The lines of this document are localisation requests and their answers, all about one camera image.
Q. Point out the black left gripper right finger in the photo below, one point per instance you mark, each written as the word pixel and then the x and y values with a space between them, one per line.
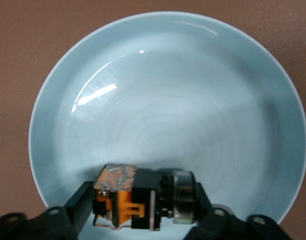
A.
pixel 230 225

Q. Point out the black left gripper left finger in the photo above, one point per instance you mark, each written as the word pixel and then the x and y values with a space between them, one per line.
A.
pixel 55 222

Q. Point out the light blue round plate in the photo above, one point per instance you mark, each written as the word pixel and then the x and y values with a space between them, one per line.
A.
pixel 168 100

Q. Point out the orange push-button switch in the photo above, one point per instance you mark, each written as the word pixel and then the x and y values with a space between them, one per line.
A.
pixel 140 197

